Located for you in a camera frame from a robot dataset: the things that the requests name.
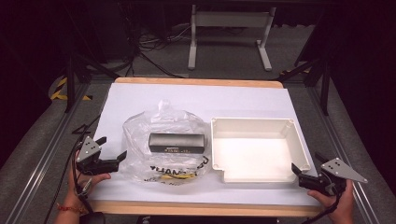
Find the white plastic tray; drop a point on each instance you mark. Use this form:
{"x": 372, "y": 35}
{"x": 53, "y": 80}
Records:
{"x": 252, "y": 155}

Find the black tripod stand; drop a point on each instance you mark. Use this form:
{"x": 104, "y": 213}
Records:
{"x": 325, "y": 84}
{"x": 71, "y": 81}

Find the person's right hand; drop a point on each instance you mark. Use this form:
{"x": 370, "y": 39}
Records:
{"x": 341, "y": 207}

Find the yellow black hazard tape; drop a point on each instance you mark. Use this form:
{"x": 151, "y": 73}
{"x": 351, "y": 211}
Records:
{"x": 59, "y": 91}

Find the white metal stand frame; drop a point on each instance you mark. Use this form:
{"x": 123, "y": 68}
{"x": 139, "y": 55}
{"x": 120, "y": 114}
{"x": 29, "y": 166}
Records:
{"x": 230, "y": 19}

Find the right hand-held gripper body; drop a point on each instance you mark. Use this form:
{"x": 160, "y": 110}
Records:
{"x": 327, "y": 183}

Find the clear printed plastic bag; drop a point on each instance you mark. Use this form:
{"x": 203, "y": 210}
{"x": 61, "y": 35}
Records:
{"x": 140, "y": 155}

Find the white paper sheet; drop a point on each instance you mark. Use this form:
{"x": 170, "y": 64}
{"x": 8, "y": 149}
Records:
{"x": 199, "y": 99}

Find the black rectangular box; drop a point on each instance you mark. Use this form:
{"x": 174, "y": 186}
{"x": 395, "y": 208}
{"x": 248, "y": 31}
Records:
{"x": 176, "y": 143}

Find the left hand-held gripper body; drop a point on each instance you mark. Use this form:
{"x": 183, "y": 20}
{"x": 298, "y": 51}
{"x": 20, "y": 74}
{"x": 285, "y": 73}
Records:
{"x": 93, "y": 165}

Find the aluminium rail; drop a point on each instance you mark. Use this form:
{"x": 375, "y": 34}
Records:
{"x": 342, "y": 155}
{"x": 46, "y": 155}

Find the person's left hand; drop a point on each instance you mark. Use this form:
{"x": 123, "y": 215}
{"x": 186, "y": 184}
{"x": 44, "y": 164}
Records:
{"x": 81, "y": 183}

